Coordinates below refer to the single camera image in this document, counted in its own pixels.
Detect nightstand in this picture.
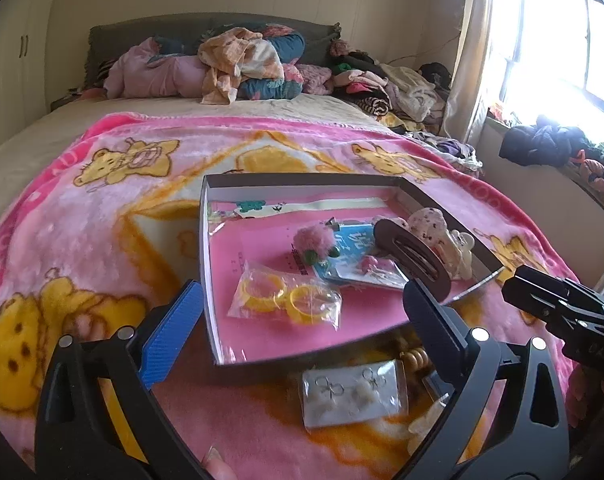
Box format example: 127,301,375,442
49,87,108,111

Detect folded pink floral quilt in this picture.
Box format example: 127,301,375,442
284,62,335,96

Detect orange floral cloth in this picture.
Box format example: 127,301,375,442
199,27,285,107

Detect pile of clothes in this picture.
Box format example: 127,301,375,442
329,40,453,136

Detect white hair claw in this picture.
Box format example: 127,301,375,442
444,230,475,278

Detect bed with beige sheet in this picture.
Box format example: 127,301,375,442
0,92,398,241

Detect orange patterned cloth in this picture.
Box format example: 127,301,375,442
567,142,604,211

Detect pink pompom hair clip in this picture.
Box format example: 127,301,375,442
293,217,344,266

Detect dark teal floral quilt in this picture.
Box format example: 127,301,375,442
154,24,305,101

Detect pink book with blue label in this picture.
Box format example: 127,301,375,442
207,197,483,361

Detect grey headboard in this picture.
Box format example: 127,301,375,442
84,17,343,91

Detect dark cardboard box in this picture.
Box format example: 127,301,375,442
199,174,505,387

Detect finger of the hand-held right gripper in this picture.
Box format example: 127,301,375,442
512,266,604,328
502,276,604,381

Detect beige curtain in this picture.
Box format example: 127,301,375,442
442,0,498,146

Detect pink printed blanket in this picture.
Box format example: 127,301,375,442
0,112,598,480

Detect brown hair clip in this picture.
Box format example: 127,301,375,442
372,217,453,298

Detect yellow hoop earrings packet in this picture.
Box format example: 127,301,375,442
226,260,343,331

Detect dark clothes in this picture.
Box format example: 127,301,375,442
498,115,590,168

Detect white flower hair clip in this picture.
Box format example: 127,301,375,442
407,400,448,453

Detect person's left hand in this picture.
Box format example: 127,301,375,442
202,445,235,480

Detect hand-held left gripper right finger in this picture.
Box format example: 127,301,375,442
402,278,570,480

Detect wooden bead bracelet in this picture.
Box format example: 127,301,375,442
394,340,433,373

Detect white wardrobe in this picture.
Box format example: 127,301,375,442
0,0,63,161

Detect purple clothes heap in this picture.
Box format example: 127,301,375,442
407,130,483,176

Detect window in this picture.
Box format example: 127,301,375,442
487,0,604,126

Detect white earring card packet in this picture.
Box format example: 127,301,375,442
301,359,409,431

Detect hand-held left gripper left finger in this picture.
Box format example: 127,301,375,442
33,279,214,480

